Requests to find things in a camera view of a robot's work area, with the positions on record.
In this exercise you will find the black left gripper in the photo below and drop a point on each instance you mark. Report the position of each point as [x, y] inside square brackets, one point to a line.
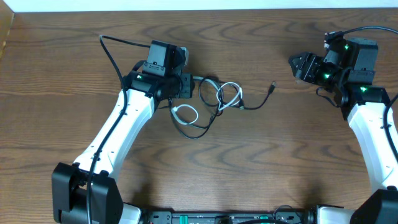
[189, 86]

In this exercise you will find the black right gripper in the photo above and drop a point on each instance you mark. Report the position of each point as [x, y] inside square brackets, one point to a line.
[309, 63]

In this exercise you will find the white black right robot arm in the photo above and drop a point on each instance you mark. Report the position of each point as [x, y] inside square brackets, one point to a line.
[347, 71]

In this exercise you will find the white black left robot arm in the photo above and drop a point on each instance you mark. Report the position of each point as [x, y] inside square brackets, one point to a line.
[86, 191]

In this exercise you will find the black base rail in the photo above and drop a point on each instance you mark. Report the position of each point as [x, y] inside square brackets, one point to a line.
[284, 215]

